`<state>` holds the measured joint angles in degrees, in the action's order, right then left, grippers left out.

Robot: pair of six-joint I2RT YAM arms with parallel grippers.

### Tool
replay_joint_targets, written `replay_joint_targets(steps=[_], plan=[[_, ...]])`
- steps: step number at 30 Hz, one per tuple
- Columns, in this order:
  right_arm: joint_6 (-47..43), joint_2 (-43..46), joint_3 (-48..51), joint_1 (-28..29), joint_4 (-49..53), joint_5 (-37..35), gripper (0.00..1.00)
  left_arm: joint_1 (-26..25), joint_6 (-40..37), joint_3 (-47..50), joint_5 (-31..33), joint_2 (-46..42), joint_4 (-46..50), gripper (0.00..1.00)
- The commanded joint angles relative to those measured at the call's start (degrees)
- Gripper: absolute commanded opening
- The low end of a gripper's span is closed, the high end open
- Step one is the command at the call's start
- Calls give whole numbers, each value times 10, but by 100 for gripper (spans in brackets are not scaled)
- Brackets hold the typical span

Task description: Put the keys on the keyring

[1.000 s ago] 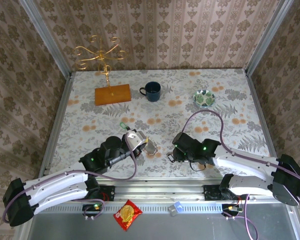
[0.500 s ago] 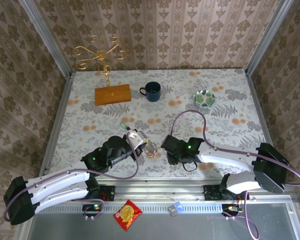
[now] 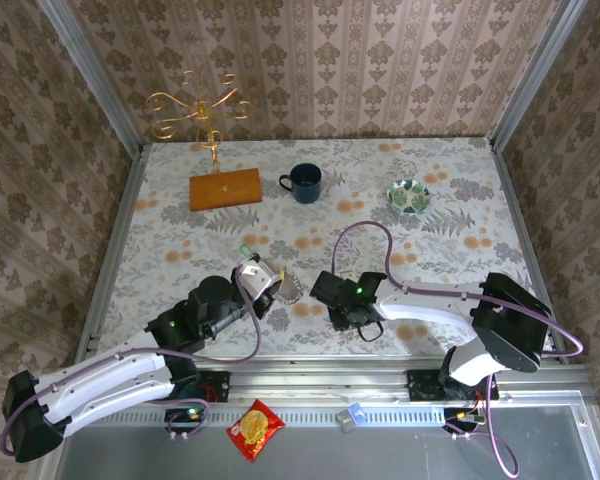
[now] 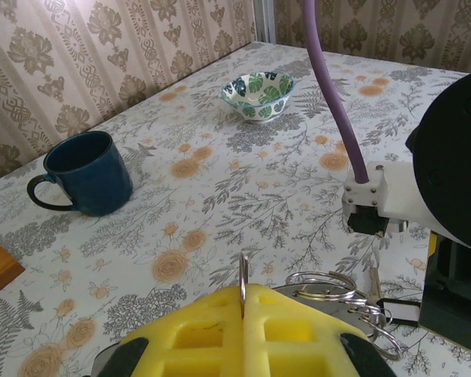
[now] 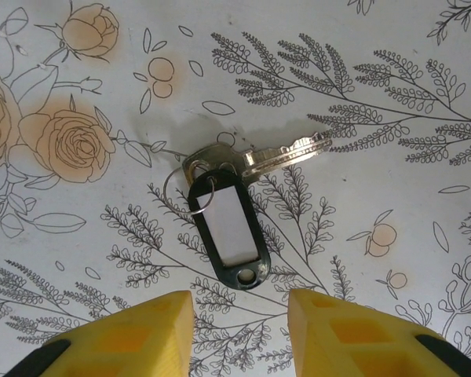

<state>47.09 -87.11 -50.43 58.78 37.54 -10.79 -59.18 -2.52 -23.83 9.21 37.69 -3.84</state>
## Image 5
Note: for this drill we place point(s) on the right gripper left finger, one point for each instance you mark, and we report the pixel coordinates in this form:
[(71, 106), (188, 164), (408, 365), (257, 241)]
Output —
[(133, 341)]

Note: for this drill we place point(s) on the silver key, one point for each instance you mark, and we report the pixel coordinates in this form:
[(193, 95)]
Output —
[(282, 155)]

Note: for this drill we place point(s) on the black key tag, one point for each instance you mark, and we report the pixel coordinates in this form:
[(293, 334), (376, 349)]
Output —
[(227, 228)]

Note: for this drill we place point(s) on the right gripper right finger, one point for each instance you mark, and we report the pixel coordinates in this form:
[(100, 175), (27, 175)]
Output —
[(349, 341)]

